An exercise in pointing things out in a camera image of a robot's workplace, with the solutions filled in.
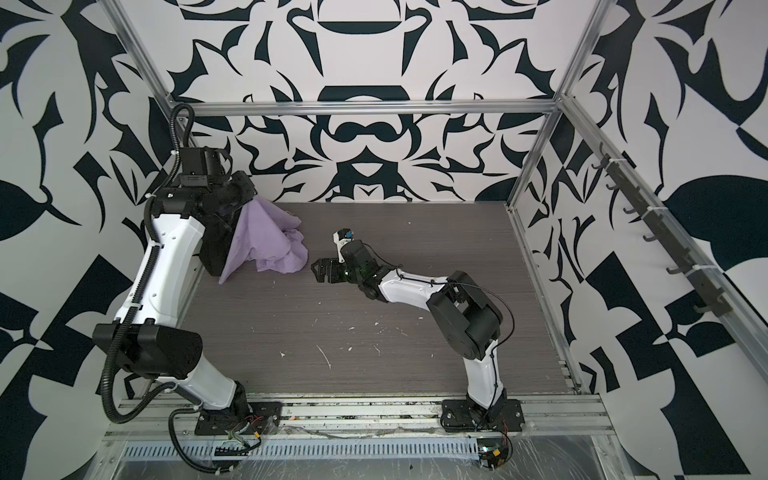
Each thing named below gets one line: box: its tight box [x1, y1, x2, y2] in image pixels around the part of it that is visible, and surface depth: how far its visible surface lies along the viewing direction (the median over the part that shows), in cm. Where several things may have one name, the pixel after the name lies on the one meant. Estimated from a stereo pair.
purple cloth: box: [218, 196, 309, 285], surface depth 89 cm
